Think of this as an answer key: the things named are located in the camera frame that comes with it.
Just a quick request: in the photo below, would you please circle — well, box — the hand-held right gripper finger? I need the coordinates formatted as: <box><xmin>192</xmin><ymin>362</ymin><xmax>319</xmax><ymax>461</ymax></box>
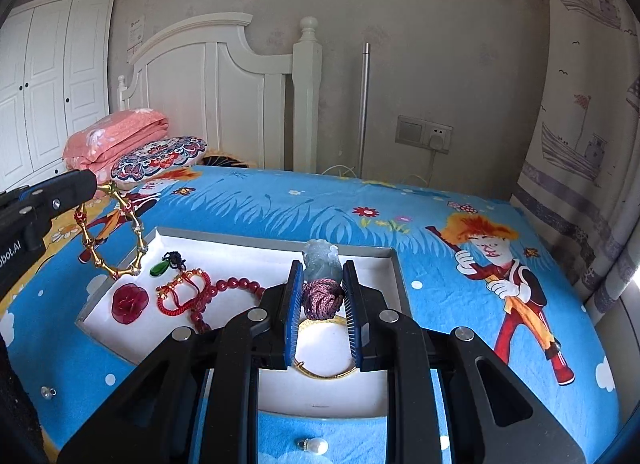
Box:
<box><xmin>0</xmin><ymin>175</ymin><xmax>99</xmax><ymax>227</ymax></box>
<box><xmin>0</xmin><ymin>169</ymin><xmax>96</xmax><ymax>205</ymax></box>

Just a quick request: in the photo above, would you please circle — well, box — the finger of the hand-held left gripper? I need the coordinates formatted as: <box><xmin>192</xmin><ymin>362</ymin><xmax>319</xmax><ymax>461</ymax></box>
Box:
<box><xmin>57</xmin><ymin>259</ymin><xmax>307</xmax><ymax>464</ymax></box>
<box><xmin>341</xmin><ymin>259</ymin><xmax>586</xmax><ymax>464</ymax></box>

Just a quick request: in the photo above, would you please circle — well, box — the jade pendant with purple knot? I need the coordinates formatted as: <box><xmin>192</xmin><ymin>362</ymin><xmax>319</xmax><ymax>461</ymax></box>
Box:
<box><xmin>301</xmin><ymin>239</ymin><xmax>347</xmax><ymax>321</ymax></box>

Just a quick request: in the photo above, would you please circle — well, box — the gold link bracelet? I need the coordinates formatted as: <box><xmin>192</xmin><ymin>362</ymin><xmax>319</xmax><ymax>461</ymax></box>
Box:
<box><xmin>74</xmin><ymin>181</ymin><xmax>150</xmax><ymax>281</ymax></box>

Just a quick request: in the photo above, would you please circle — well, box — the dark red bead bracelet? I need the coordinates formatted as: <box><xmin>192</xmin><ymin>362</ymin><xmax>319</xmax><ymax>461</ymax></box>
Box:
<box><xmin>187</xmin><ymin>277</ymin><xmax>267</xmax><ymax>335</ymax></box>

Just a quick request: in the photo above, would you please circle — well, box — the white shallow tray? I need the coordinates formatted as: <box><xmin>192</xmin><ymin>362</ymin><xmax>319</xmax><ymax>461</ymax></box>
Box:
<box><xmin>74</xmin><ymin>225</ymin><xmax>412</xmax><ymax>419</ymax></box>

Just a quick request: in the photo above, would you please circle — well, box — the green pendant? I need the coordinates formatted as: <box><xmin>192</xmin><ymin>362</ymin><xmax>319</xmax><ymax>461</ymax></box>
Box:
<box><xmin>150</xmin><ymin>250</ymin><xmax>187</xmax><ymax>279</ymax></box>

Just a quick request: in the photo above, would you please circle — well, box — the gold bangle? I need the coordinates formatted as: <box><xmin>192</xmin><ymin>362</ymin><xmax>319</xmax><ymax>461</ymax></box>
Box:
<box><xmin>292</xmin><ymin>314</ymin><xmax>361</xmax><ymax>379</ymax></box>

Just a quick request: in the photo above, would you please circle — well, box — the pink folded quilt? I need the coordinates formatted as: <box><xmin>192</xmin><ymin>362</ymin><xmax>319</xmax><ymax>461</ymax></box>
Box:
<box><xmin>62</xmin><ymin>108</ymin><xmax>170</xmax><ymax>182</ymax></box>

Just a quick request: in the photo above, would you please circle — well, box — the blue cartoon printed sheet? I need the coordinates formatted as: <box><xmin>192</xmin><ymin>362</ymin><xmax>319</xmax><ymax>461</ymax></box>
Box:
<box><xmin>0</xmin><ymin>164</ymin><xmax>621</xmax><ymax>464</ymax></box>

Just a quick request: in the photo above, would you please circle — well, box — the white wardrobe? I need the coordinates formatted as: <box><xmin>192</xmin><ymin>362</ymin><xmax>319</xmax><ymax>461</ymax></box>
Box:
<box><xmin>0</xmin><ymin>0</ymin><xmax>120</xmax><ymax>192</ymax></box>

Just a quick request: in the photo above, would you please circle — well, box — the round patterned cushion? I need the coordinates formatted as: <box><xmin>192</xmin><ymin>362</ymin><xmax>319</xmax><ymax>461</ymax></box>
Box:
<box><xmin>110</xmin><ymin>135</ymin><xmax>208</xmax><ymax>182</ymax></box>

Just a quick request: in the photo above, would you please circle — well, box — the dark cloth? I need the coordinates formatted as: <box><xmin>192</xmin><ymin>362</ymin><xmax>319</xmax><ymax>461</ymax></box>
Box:
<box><xmin>0</xmin><ymin>334</ymin><xmax>51</xmax><ymax>464</ymax></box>

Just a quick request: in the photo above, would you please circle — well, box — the dark striped mat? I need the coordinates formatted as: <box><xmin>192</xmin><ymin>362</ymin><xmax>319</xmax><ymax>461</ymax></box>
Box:
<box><xmin>200</xmin><ymin>153</ymin><xmax>257</xmax><ymax>169</ymax></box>

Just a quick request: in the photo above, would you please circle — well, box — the white bed headboard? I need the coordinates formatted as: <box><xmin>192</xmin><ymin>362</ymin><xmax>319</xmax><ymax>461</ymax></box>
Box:
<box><xmin>116</xmin><ymin>13</ymin><xmax>322</xmax><ymax>172</ymax></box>

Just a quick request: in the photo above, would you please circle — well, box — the ship printed curtain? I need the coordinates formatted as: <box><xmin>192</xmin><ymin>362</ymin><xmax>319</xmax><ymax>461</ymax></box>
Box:
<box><xmin>510</xmin><ymin>0</ymin><xmax>640</xmax><ymax>315</ymax></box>

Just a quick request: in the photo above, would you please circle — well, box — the red cord bracelet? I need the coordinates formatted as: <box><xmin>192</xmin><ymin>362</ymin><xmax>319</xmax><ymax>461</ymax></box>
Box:
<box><xmin>156</xmin><ymin>268</ymin><xmax>213</xmax><ymax>317</ymax></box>

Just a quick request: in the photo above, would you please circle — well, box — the white wall notice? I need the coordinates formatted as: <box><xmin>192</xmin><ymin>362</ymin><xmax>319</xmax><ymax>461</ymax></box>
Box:
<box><xmin>125</xmin><ymin>16</ymin><xmax>147</xmax><ymax>65</ymax></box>

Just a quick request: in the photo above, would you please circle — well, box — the white plug with cable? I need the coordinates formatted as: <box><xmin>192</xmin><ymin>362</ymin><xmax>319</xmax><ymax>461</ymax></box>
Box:
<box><xmin>320</xmin><ymin>133</ymin><xmax>449</xmax><ymax>186</ymax></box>

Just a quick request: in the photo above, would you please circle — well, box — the wall switch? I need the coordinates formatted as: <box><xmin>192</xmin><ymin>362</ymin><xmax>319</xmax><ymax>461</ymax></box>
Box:
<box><xmin>396</xmin><ymin>114</ymin><xmax>427</xmax><ymax>145</ymax></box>

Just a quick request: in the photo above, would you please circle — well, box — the wall socket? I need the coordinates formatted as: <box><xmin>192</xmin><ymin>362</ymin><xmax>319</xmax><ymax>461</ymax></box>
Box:
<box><xmin>424</xmin><ymin>121</ymin><xmax>455</xmax><ymax>151</ymax></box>

